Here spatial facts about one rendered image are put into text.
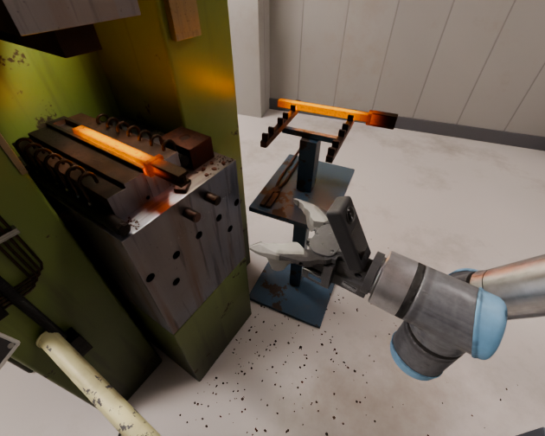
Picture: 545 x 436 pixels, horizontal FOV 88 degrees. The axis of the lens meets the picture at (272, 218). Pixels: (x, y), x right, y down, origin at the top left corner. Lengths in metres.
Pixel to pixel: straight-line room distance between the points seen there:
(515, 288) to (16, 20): 0.80
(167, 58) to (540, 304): 0.92
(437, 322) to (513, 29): 2.90
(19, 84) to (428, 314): 1.09
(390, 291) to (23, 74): 1.04
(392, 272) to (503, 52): 2.89
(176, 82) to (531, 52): 2.86
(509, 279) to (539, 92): 2.92
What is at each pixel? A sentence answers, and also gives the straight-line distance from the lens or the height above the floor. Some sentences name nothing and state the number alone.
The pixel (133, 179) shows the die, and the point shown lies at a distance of 0.70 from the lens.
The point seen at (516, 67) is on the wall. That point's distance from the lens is 3.29.
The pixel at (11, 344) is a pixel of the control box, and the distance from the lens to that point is 0.55.
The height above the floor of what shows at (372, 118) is 0.94.
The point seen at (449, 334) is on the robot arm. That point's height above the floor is 0.98.
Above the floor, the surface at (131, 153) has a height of 1.01.
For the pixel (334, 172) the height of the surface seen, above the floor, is 0.68.
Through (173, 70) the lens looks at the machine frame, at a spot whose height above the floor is 1.12.
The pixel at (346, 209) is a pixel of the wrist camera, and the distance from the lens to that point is 0.42.
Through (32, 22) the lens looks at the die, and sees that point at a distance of 0.58.
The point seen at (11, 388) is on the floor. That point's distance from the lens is 1.79.
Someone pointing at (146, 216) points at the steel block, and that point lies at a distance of 0.71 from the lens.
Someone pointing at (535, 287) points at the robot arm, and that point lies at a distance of 0.55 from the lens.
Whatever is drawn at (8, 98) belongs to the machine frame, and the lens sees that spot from 1.09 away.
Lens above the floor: 1.36
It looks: 44 degrees down
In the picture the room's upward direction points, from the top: straight up
